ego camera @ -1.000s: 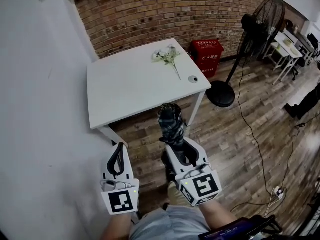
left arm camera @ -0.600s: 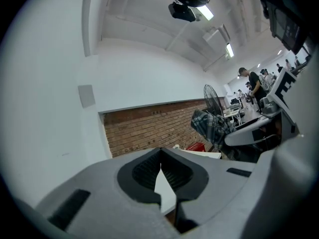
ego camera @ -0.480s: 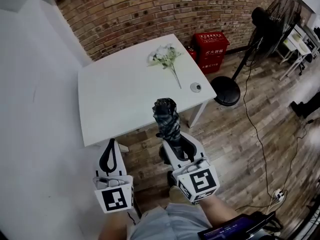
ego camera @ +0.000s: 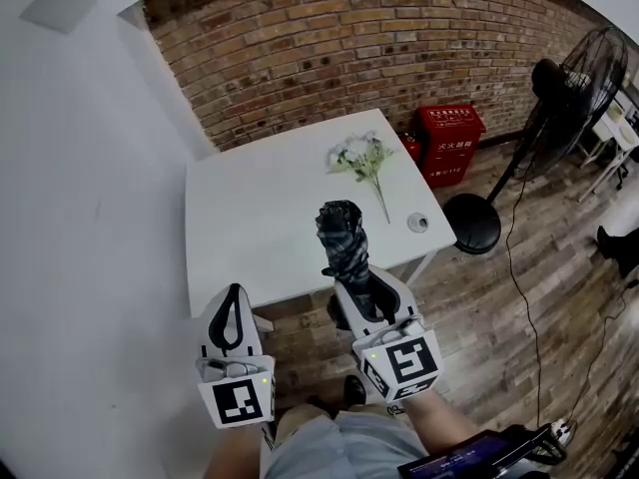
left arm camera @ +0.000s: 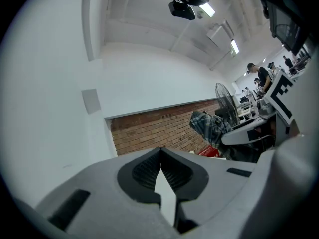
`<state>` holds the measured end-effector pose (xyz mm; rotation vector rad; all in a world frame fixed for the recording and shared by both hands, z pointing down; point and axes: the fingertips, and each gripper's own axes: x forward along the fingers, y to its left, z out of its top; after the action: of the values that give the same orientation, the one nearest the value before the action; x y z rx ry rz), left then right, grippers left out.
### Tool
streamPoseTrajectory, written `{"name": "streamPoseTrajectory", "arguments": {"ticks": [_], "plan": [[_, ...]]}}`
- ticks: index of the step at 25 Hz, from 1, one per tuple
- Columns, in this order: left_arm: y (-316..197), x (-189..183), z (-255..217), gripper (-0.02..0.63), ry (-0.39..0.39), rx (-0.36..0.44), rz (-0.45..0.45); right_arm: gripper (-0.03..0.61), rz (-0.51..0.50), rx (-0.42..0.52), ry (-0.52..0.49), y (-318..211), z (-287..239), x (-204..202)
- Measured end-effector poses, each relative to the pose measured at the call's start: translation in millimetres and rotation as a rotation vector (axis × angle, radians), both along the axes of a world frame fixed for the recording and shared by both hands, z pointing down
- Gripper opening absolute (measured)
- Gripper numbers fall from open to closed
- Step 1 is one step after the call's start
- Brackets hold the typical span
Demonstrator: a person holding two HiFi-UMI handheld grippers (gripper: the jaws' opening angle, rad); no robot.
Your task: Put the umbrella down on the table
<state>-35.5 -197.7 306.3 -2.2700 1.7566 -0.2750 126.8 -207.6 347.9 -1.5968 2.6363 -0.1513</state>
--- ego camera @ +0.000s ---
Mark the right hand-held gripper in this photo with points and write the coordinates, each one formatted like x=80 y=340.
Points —
x=409 y=362

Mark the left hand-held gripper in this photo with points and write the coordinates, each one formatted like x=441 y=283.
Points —
x=267 y=392

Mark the person's right forearm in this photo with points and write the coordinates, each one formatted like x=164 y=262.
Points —
x=434 y=422

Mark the person's left forearm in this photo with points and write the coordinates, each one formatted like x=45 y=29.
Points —
x=234 y=454

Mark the person's black shoe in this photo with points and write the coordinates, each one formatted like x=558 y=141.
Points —
x=355 y=391

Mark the person's light blue clothing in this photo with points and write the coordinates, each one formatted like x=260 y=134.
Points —
x=344 y=447

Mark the white artificial flower bouquet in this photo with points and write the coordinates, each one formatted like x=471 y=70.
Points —
x=362 y=155

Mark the red fire extinguisher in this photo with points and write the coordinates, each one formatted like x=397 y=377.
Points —
x=412 y=147

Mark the dark tablet with screen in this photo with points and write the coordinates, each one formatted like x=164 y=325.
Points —
x=459 y=459

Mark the red fire equipment box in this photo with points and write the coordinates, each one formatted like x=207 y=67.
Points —
x=449 y=147

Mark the white power strip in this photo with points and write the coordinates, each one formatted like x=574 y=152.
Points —
x=560 y=429

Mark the black standing fan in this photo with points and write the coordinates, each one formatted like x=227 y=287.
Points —
x=574 y=108

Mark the white wall plate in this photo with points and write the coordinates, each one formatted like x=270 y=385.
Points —
x=57 y=7

